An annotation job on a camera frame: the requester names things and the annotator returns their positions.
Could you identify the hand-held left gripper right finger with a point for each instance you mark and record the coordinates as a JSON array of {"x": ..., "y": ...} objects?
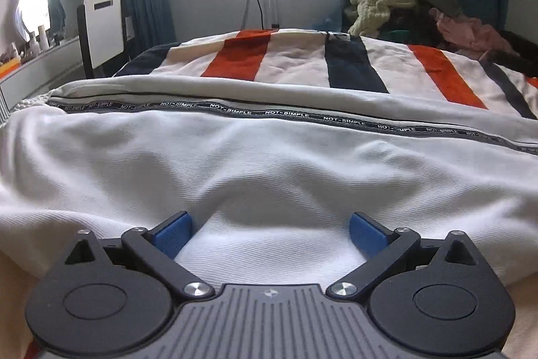
[{"x": 369, "y": 236}]

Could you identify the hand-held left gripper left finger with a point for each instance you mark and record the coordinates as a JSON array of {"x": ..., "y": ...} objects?
[{"x": 172, "y": 236}]

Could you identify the white jacket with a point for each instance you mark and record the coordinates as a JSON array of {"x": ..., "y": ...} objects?
[{"x": 269, "y": 157}]

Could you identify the green cloth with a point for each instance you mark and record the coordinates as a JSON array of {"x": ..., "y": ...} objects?
[{"x": 398, "y": 35}]

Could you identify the white dressing table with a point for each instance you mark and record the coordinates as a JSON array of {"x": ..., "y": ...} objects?
[{"x": 42, "y": 73}]

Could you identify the white backed chair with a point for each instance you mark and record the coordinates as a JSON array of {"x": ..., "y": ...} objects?
[{"x": 103, "y": 31}]

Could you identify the pink cloth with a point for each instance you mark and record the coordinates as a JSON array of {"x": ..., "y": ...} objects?
[{"x": 475, "y": 33}]

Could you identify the yellow knitted cloth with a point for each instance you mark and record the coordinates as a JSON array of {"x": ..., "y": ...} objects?
[{"x": 378, "y": 3}]

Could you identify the orange box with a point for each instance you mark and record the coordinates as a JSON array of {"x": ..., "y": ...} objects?
[{"x": 9, "y": 69}]

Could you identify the black armchair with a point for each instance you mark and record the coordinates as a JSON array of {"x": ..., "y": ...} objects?
[{"x": 512, "y": 52}]

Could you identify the oval mirror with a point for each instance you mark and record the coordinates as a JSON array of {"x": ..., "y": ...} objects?
[{"x": 34, "y": 5}]

